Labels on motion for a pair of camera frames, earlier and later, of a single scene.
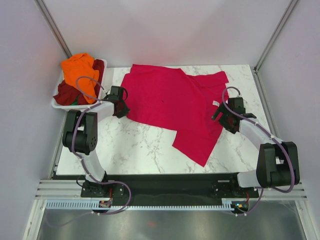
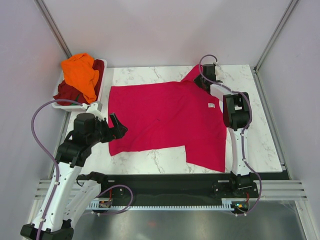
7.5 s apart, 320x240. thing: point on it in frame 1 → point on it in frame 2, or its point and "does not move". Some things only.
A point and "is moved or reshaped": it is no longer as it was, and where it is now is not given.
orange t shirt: [80, 65] does not move
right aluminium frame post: [291, 5] does not move
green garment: [75, 102] does not move
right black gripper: [222, 109] → [196, 80]
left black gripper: [125, 110] → [116, 132]
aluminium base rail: [50, 189] does not move
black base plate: [168, 187] does not move
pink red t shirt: [168, 98] is moved or reshaped
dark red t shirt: [66, 95] does not move
